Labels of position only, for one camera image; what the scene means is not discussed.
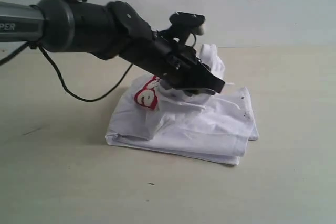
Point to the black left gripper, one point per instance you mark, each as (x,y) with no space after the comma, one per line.
(177,65)

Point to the white t-shirt red lettering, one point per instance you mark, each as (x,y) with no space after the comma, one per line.
(154,117)

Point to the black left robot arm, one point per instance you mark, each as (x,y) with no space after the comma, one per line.
(111,30)

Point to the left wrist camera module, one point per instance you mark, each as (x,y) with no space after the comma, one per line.
(185,24)

